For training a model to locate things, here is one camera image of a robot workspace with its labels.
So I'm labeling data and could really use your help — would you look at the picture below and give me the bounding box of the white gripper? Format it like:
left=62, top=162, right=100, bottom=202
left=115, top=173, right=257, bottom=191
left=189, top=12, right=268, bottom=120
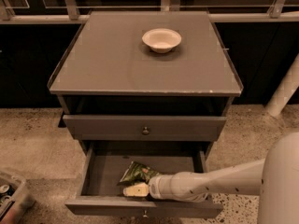
left=123, top=175, right=174, bottom=200

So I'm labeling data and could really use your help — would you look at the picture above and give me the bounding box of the green jalapeno chip bag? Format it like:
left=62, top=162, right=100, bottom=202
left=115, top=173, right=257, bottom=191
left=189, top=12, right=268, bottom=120
left=119, top=161, right=161, bottom=185

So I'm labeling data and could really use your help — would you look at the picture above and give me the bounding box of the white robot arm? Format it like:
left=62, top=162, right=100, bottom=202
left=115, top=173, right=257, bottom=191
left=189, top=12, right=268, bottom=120
left=123, top=133, right=299, bottom=224

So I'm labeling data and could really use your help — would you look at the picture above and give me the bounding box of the grey open middle drawer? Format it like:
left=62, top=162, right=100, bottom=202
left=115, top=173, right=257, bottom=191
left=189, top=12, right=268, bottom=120
left=65, top=141, right=222, bottom=218

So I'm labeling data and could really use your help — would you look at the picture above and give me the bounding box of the brass top drawer knob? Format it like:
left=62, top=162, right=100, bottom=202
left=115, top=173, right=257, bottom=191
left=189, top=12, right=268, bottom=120
left=142, top=127, right=150, bottom=135

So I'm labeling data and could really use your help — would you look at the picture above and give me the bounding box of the grey top drawer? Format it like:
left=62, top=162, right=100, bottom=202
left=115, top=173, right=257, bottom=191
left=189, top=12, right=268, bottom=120
left=63, top=115, right=226, bottom=142

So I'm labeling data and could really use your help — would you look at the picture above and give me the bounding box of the grey drawer cabinet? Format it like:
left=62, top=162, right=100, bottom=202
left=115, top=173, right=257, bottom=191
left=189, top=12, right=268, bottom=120
left=47, top=10, right=244, bottom=220

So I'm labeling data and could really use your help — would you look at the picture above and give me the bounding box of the clear plastic bin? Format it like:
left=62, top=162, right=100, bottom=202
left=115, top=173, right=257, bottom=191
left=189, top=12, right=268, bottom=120
left=0, top=168, right=35, bottom=224

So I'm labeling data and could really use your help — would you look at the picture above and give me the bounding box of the metal can in bin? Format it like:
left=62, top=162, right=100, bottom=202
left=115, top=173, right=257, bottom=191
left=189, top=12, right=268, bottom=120
left=0, top=185, right=10, bottom=195

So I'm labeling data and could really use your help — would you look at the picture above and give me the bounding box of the white bowl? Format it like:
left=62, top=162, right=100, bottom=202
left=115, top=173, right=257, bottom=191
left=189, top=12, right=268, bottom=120
left=142, top=28, right=181, bottom=54

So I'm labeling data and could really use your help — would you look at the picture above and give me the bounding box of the white diagonal pole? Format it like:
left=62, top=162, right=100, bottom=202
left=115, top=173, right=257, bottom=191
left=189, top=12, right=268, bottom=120
left=265, top=53, right=299, bottom=117

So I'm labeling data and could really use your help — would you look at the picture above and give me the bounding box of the metal railing frame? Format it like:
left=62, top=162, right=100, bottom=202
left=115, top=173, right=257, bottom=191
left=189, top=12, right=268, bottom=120
left=0, top=0, right=299, bottom=24

